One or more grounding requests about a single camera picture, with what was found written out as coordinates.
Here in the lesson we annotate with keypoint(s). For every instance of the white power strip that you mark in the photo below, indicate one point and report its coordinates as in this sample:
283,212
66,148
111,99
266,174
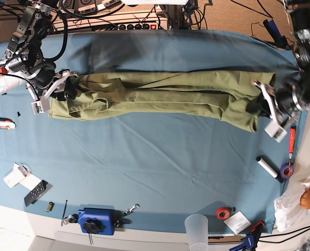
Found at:
122,20

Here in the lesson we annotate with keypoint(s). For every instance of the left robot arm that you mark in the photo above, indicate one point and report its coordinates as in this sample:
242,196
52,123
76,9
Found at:
281,105

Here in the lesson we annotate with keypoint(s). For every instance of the olive green t-shirt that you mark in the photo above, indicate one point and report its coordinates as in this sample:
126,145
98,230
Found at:
223,95

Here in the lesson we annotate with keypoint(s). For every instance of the blue clamp mount block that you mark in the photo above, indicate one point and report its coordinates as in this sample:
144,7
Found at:
96,221

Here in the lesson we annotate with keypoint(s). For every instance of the black remote control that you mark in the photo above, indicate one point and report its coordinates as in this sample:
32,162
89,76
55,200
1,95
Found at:
35,193

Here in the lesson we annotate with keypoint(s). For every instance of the translucent plastic cup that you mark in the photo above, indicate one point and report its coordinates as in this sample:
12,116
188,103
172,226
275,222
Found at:
196,226

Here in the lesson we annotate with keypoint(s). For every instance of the black white marker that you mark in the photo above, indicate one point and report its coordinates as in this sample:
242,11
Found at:
269,169

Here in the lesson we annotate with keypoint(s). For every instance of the red handled screwdriver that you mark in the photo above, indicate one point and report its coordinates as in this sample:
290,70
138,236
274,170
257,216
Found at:
291,143

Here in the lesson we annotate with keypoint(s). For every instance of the small green battery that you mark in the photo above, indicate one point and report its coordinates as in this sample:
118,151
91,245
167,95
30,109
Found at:
50,207

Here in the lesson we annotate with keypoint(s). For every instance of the white paper note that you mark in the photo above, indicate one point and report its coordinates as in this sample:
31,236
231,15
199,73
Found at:
237,222

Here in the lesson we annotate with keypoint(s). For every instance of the white plastic bag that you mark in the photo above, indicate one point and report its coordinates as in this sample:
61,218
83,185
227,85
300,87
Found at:
287,207

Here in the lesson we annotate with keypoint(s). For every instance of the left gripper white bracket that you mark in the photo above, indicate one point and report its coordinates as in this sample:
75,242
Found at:
279,122

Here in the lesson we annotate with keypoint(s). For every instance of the silver carabiner clip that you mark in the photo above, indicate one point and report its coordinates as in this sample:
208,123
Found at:
130,210

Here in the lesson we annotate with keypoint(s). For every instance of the black zip tie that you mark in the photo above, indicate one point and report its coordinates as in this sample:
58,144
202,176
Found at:
64,210

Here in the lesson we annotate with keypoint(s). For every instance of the red tape roll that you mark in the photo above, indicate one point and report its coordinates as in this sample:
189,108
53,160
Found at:
223,213

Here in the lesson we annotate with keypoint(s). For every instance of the purple tape roll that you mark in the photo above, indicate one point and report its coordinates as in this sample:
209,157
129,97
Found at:
286,171

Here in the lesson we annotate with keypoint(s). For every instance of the blue black clamp handle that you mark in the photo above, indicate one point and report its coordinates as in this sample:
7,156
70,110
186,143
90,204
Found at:
279,40

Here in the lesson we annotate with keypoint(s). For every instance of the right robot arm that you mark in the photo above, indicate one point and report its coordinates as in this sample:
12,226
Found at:
24,63

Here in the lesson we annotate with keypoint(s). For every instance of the blue orange bar clamp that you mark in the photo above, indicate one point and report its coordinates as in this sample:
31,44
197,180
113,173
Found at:
251,240

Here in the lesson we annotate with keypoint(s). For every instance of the white card packet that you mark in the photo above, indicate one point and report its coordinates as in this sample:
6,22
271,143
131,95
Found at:
20,174

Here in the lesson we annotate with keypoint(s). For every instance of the blue table cloth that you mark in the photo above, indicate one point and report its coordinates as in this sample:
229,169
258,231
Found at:
172,165

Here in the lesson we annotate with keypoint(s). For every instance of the small red box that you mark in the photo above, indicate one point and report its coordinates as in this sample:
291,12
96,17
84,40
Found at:
3,71

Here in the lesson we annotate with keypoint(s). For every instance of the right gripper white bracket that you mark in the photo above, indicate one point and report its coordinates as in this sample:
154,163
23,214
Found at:
45,84

